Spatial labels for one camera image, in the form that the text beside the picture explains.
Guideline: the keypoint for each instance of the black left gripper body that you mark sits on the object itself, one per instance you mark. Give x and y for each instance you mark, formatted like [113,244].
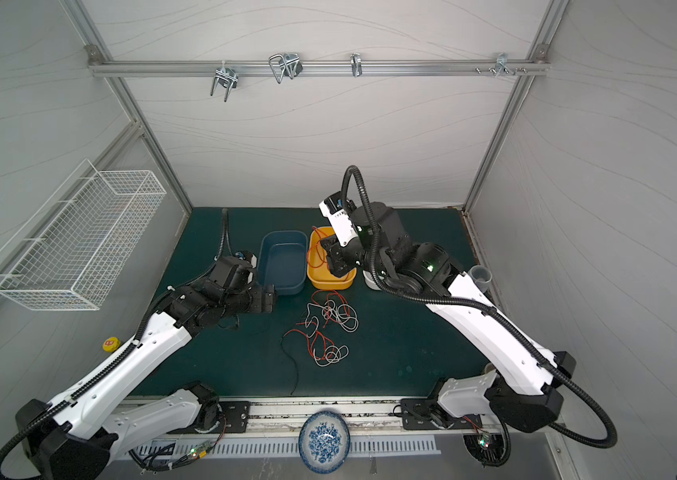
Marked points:
[252,299]

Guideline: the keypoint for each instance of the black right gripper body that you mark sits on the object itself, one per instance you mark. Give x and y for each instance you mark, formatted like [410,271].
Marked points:
[334,258]

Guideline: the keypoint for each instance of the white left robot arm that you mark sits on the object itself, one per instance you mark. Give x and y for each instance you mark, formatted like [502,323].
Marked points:
[79,432]

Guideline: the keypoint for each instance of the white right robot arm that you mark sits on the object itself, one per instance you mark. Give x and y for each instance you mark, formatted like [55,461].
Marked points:
[522,388]

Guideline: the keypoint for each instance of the yellow plastic bin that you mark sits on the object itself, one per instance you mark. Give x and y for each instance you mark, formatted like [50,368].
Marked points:
[318,272]

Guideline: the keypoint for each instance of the blue plastic bin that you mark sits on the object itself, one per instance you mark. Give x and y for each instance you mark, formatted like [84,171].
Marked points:
[282,261]

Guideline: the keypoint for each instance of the clear measuring cup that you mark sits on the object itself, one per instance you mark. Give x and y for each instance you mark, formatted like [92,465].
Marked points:
[481,276]

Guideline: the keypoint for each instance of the blue white patterned plate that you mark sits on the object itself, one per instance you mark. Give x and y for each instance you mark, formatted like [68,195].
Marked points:
[324,442]

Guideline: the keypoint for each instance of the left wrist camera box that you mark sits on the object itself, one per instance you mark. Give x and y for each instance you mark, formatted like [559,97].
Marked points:
[247,256]

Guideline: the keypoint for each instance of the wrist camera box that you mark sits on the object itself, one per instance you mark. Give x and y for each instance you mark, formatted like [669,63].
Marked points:
[247,256]
[334,210]

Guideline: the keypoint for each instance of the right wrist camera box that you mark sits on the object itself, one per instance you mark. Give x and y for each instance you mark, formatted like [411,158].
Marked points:
[334,210]

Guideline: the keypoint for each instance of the white wire basket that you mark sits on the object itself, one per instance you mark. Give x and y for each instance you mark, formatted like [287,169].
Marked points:
[68,255]

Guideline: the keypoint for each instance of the metal crossbar rail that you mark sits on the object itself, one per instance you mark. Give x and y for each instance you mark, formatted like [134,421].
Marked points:
[323,68]

